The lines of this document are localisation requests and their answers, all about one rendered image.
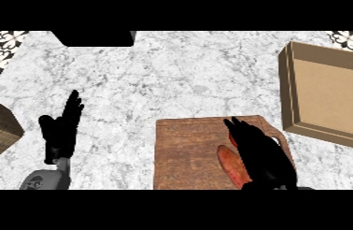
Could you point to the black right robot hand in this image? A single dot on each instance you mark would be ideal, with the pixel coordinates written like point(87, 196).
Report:
point(265, 155)

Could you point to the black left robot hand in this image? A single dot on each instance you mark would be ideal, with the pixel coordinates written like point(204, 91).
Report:
point(62, 131)

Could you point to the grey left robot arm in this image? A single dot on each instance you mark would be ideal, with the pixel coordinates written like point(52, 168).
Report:
point(48, 176)

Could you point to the brown wooden cutting board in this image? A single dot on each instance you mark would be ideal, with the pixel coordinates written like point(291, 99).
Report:
point(192, 155)

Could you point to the brown cardboard box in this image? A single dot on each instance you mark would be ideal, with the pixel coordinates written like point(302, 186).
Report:
point(321, 93)

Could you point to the brown wooden block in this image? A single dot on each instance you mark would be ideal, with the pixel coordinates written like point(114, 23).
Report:
point(8, 131)

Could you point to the black appliance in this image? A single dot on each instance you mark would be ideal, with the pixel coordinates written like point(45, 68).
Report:
point(96, 38)

